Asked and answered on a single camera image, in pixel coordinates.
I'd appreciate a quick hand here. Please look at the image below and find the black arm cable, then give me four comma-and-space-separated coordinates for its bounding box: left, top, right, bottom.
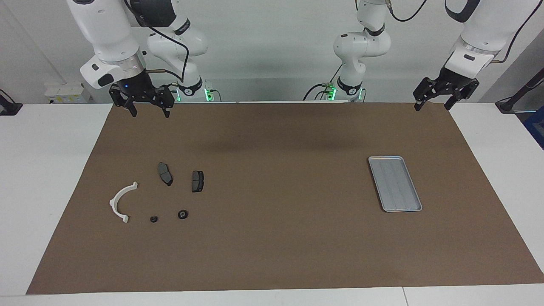
385, 0, 530, 64
123, 0, 190, 83

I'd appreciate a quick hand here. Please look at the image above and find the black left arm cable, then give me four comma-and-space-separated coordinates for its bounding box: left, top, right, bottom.
385, 0, 530, 64

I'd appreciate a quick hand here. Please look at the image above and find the brown paper table mat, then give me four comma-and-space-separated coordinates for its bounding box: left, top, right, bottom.
25, 101, 544, 295

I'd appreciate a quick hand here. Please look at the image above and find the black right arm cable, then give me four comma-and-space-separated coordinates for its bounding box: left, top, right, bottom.
123, 0, 190, 83

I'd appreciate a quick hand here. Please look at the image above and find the white semicircular plastic bracket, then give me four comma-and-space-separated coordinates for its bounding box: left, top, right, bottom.
109, 181, 139, 224

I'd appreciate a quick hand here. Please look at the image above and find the black stand with pole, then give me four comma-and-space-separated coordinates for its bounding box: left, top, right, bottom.
495, 68, 544, 113

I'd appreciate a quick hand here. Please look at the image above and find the curved dark brake pad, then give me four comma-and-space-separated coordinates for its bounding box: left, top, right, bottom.
158, 162, 173, 187

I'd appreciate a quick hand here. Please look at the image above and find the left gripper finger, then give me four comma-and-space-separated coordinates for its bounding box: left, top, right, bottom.
444, 80, 480, 111
413, 77, 443, 112

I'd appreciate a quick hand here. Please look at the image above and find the black base cable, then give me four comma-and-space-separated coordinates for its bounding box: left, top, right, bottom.
303, 64, 343, 101

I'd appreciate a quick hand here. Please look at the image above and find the blue box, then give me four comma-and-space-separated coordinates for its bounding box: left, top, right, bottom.
523, 106, 544, 149

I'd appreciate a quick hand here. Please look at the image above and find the silver metal tray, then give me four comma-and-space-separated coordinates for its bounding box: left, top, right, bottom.
368, 156, 423, 213

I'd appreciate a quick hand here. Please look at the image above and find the black table clamp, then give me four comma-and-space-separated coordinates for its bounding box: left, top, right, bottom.
0, 89, 23, 116

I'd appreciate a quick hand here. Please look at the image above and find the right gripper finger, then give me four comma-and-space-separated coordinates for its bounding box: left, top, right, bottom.
109, 85, 138, 118
155, 85, 176, 118

